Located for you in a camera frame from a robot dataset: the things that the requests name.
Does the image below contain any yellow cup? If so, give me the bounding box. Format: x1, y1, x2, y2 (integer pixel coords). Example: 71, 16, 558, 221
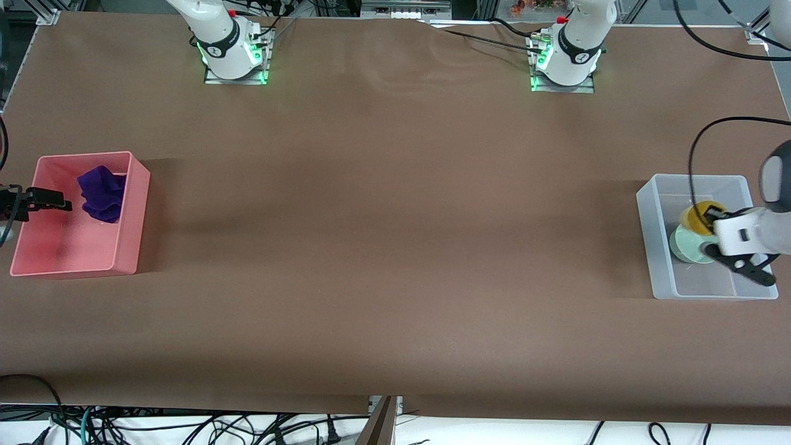
679, 201, 728, 236

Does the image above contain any green bowl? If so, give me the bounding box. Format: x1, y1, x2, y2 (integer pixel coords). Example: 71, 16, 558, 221
669, 224, 717, 265

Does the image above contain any purple cloth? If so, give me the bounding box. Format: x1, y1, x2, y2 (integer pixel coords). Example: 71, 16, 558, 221
77, 165, 127, 224

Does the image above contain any pink plastic bin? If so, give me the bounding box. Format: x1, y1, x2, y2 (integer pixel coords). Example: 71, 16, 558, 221
9, 151, 151, 277

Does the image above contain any clear plastic bin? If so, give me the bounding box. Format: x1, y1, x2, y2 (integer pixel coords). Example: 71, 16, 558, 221
636, 174, 779, 301

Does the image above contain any orange colourful object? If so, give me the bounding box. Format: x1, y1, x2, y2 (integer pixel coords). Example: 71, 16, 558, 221
510, 0, 557, 16

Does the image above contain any brown table cover sheet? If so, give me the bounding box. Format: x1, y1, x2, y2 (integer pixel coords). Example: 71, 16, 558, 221
0, 11, 791, 427

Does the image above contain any grey power strip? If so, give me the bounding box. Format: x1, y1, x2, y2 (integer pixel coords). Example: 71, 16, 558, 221
362, 0, 452, 19

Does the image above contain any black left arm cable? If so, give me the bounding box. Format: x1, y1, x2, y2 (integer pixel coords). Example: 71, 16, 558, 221
674, 0, 791, 223

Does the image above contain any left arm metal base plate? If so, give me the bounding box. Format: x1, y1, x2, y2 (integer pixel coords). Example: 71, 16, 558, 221
528, 34, 595, 93

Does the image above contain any black looped floor cable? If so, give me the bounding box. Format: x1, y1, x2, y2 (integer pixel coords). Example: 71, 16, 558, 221
0, 374, 66, 433

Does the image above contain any short black table cable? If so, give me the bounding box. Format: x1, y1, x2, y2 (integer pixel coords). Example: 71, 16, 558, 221
488, 17, 544, 39

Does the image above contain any black base cable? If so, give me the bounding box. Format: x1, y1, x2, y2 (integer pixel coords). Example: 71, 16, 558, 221
247, 0, 298, 45

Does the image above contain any long black table cable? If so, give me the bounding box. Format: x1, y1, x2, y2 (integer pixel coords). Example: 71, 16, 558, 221
431, 25, 544, 55

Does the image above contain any brown wooden post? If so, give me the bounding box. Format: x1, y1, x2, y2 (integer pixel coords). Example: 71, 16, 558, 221
357, 396, 396, 445

